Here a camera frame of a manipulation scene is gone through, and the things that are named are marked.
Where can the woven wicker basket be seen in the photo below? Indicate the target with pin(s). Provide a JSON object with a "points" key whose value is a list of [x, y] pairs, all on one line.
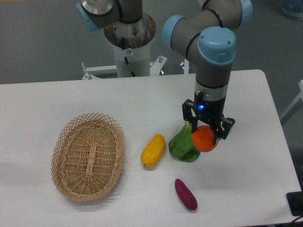
{"points": [[88, 157]]}

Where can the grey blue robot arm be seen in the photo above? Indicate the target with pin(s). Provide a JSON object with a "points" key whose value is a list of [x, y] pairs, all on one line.
{"points": [[206, 40]]}

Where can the orange fruit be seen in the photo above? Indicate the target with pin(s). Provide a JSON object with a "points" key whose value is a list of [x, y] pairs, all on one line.
{"points": [[203, 139]]}

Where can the yellow mango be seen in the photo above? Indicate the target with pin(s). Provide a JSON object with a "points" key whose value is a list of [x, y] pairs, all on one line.
{"points": [[153, 151]]}

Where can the black device at table edge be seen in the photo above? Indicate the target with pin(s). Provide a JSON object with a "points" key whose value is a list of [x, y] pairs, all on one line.
{"points": [[295, 202]]}

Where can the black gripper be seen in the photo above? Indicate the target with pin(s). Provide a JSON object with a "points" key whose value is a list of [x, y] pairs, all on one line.
{"points": [[208, 107]]}

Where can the white metal base frame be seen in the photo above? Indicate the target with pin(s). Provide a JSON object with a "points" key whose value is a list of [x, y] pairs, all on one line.
{"points": [[133, 69]]}

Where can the purple sweet potato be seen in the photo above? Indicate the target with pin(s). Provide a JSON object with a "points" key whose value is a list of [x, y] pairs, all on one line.
{"points": [[185, 195]]}

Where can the green leafy vegetable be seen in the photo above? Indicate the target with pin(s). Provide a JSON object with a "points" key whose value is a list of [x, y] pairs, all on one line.
{"points": [[181, 146]]}

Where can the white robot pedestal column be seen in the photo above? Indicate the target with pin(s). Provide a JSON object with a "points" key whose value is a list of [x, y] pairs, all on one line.
{"points": [[131, 42]]}

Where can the white furniture leg right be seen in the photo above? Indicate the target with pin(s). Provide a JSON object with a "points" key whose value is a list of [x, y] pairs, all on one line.
{"points": [[294, 106]]}

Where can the blue object top right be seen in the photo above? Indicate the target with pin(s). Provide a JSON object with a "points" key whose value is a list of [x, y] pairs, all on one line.
{"points": [[292, 9]]}

